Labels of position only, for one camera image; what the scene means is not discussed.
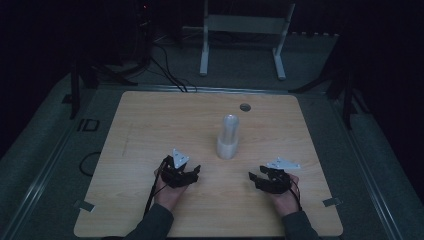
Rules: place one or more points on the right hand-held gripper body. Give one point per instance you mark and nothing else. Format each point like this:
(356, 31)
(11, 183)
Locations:
(275, 180)

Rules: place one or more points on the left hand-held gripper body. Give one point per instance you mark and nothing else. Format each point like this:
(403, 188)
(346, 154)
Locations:
(176, 175)

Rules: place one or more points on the clear plastic bottle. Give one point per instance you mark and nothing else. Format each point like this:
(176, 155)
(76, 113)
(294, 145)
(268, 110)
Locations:
(228, 138)

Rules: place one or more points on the person's right hand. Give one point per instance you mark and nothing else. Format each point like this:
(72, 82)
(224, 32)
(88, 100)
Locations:
(286, 200)

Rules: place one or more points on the person's left hand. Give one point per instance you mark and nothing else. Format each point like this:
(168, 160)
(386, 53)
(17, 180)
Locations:
(168, 196)

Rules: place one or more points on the grey tape piece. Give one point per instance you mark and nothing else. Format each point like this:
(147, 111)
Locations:
(332, 201)
(84, 205)

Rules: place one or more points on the black tripod stand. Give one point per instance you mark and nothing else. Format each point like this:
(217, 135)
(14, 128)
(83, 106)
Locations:
(76, 90)
(346, 96)

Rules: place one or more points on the white metal stand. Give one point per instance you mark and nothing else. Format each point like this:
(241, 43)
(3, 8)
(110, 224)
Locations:
(241, 24)

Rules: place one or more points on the dark equipment rack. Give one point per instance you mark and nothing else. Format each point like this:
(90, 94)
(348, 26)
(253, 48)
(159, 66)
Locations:
(143, 30)

